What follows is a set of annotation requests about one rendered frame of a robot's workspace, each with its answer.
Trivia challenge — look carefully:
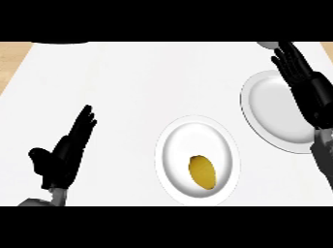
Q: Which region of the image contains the white plate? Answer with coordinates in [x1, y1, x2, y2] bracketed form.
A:
[239, 69, 326, 155]
[155, 114, 242, 206]

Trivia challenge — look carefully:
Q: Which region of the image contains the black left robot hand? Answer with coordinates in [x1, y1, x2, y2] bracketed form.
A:
[26, 104, 99, 191]

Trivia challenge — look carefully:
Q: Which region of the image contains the yellow lemon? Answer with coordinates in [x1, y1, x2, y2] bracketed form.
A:
[187, 155, 218, 191]

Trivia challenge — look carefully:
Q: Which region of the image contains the dark rounded object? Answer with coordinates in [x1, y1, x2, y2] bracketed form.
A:
[29, 41, 91, 46]

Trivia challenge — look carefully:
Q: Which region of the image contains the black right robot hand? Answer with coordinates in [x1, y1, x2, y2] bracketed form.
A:
[270, 41, 333, 130]

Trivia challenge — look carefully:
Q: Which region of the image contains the grey rounded object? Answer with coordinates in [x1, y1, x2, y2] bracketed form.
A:
[256, 41, 283, 50]

